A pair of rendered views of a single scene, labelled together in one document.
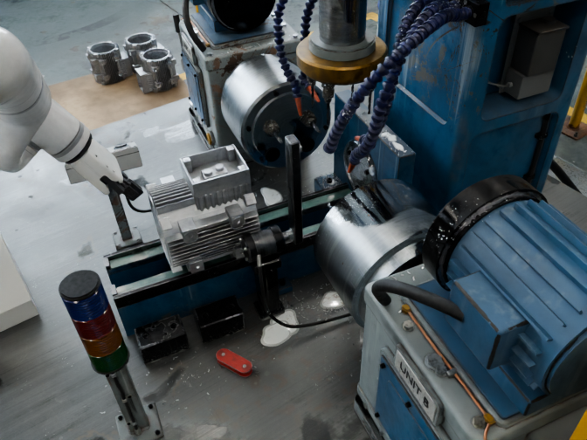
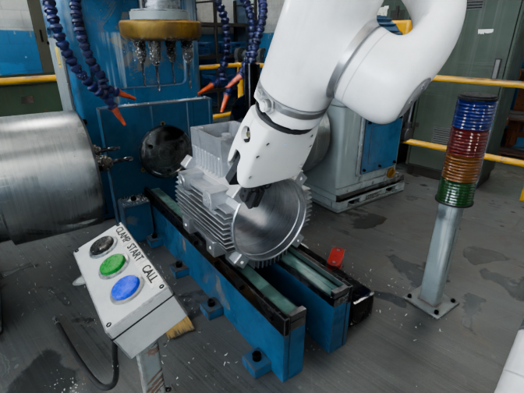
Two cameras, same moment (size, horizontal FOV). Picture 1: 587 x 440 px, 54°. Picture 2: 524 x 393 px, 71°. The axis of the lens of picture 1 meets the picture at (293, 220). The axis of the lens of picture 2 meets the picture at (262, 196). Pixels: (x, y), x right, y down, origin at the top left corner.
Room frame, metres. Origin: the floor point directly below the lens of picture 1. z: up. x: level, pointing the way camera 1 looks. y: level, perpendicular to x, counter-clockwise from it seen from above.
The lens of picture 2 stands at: (1.06, 0.83, 1.31)
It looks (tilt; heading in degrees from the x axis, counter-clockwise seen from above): 24 degrees down; 257
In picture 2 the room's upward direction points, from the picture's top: straight up
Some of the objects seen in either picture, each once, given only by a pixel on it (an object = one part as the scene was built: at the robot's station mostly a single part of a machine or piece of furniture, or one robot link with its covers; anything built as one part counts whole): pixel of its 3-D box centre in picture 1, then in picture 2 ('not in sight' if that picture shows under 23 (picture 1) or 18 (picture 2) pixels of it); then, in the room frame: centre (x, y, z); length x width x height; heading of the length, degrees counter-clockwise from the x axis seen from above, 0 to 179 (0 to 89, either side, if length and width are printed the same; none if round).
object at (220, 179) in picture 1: (216, 177); (228, 147); (0.96, 0.16, 1.11); 0.12 x 0.11 x 0.07; 111
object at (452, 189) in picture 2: (107, 350); (456, 189); (0.58, 0.32, 1.05); 0.06 x 0.06 x 0.04
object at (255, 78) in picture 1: (267, 101); (12, 181); (1.38, 0.06, 1.04); 0.37 x 0.25 x 0.25; 21
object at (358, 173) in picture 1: (358, 170); (166, 152); (1.09, -0.16, 1.02); 0.15 x 0.02 x 0.15; 21
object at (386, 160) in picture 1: (381, 177); (160, 161); (1.11, -0.22, 0.97); 0.30 x 0.11 x 0.34; 21
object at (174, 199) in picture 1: (203, 216); (241, 200); (0.95, 0.19, 1.02); 0.20 x 0.19 x 0.19; 111
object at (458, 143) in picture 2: (93, 315); (467, 139); (0.58, 0.32, 1.14); 0.06 x 0.06 x 0.04
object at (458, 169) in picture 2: (100, 333); (462, 165); (0.58, 0.32, 1.10); 0.06 x 0.06 x 0.04
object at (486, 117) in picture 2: (84, 297); (473, 113); (0.58, 0.32, 1.19); 0.06 x 0.06 x 0.04
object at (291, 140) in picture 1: (293, 193); (253, 121); (0.88, 0.00, 1.12); 0.04 x 0.03 x 0.26; 111
